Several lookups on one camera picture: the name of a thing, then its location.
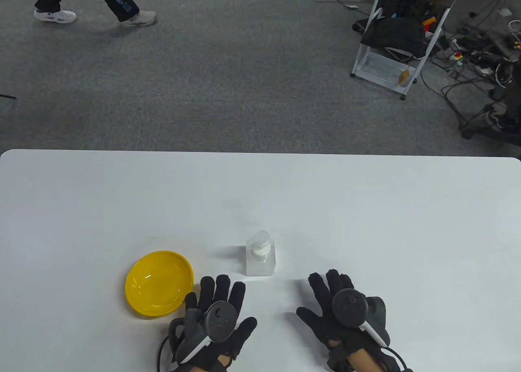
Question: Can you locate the person's right hand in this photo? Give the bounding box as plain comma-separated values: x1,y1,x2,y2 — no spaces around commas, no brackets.
296,269,391,353

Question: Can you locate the person's left hand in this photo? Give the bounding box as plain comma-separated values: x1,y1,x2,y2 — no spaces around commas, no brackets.
169,275,258,372

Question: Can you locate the clear foam soap pump bottle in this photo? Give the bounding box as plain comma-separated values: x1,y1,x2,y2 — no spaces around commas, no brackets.
245,230,277,277

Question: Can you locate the yellow bowl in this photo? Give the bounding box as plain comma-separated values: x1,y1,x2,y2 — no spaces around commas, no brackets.
125,250,195,317

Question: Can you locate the black white right hand controller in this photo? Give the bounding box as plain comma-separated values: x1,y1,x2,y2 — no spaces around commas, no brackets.
332,289,391,346

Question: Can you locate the black white hand controller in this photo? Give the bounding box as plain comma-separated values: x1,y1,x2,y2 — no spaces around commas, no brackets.
175,301,238,364
332,289,391,346

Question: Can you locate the black white left hand controller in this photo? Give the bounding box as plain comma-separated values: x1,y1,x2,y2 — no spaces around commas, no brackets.
175,301,238,364

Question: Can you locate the black chair base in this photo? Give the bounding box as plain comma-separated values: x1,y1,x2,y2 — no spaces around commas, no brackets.
459,61,521,147

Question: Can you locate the black bag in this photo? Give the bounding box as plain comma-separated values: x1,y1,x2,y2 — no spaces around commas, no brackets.
360,17,427,60

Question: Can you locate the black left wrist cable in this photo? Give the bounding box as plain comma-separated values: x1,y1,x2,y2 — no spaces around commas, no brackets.
156,318,184,372

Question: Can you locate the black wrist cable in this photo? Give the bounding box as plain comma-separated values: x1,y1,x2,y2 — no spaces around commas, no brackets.
382,346,414,372
156,318,184,372

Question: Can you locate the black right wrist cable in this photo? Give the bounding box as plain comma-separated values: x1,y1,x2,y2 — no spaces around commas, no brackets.
382,346,414,372

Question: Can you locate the tangle of black cables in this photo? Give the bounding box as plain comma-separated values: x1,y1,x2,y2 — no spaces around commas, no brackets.
420,6,521,141

